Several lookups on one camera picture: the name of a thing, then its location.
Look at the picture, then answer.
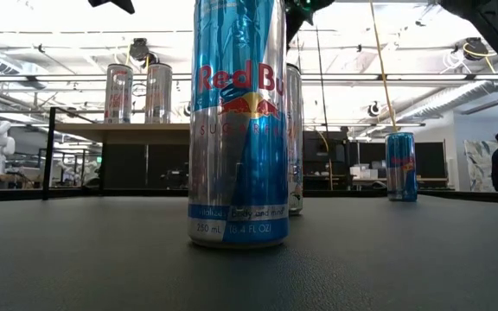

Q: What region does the Red Bull sugarfree can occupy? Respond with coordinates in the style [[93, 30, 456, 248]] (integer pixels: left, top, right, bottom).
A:
[[187, 0, 291, 251]]

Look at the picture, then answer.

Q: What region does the leaf pattern panel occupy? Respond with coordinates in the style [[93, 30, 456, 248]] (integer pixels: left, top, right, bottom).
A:
[[463, 138, 496, 194]]

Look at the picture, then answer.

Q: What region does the silver can with red print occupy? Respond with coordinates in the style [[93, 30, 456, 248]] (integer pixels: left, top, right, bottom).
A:
[[103, 63, 135, 125]]

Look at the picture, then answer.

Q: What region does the black aluminium table frame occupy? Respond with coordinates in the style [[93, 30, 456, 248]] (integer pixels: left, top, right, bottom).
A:
[[0, 186, 498, 205]]

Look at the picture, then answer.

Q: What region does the black ceiling cable reel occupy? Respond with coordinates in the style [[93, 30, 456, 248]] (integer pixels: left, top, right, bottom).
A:
[[128, 37, 151, 62]]

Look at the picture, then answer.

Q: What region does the dark blue can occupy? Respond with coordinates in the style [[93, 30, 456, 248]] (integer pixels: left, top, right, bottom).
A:
[[384, 131, 419, 203]]

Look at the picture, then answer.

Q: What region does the ceiling reel yellow cable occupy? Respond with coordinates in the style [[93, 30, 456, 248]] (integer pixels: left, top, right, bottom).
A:
[[462, 36, 491, 62]]

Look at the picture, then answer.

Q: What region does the white box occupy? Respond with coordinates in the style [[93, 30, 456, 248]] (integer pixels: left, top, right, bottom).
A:
[[349, 162, 374, 181]]

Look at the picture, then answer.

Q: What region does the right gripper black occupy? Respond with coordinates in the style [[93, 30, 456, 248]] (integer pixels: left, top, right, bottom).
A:
[[285, 0, 336, 44]]

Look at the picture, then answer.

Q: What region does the black table mat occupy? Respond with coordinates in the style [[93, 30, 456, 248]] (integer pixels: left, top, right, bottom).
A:
[[0, 193, 498, 311]]

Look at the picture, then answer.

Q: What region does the wooden background desk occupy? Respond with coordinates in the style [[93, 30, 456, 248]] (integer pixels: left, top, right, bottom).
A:
[[303, 174, 449, 183]]

